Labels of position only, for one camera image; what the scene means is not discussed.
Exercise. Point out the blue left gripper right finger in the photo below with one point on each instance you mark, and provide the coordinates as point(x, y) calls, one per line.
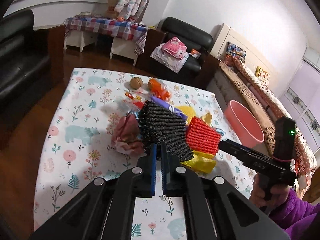
point(166, 171)

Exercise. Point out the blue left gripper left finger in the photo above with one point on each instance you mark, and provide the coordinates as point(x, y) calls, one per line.
point(152, 168)

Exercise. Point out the black mesh scrubber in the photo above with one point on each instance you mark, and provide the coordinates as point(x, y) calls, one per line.
point(159, 125)

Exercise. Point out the orange plastic wrapper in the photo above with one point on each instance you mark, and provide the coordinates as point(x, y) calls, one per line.
point(158, 89)

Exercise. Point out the purple fleece sleeve forearm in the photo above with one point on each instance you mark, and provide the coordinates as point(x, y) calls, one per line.
point(298, 218)

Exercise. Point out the orange rolled quilt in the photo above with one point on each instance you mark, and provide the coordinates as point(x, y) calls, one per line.
point(306, 160)

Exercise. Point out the red mesh scrubber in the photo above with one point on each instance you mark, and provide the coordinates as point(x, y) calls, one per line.
point(202, 138)

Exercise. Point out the pink plastic bucket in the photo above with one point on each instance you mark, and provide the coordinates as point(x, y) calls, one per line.
point(244, 124)

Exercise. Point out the yellow mesh scrubber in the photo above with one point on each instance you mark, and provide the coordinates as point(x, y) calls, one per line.
point(188, 111)

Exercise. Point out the red snack wrapper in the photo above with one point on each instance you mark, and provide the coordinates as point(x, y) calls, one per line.
point(135, 102)

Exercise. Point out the lilac wardrobe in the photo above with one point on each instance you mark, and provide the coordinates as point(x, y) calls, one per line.
point(302, 98)

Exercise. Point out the floral bear tablecloth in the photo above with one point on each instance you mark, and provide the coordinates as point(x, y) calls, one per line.
point(78, 149)

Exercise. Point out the walnut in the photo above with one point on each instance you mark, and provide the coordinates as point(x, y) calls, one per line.
point(136, 83)

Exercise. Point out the yellow floral pillow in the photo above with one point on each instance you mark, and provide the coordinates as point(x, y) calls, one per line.
point(262, 75)

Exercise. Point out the black leather armchair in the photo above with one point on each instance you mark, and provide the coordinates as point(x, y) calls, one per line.
point(198, 69)

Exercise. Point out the white folded cloth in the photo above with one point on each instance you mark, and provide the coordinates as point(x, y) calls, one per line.
point(169, 61)

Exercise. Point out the bed with brown blanket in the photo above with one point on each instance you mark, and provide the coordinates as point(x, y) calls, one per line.
point(233, 78)

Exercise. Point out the pink folded clothes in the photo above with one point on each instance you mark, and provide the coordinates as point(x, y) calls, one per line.
point(175, 48)

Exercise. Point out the colourful patterned pillow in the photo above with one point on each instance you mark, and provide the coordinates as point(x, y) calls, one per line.
point(234, 52)

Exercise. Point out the plaid covered side table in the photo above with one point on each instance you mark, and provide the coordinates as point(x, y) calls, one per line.
point(125, 34)

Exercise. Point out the black leather sofa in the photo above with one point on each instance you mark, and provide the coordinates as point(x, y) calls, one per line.
point(31, 61)

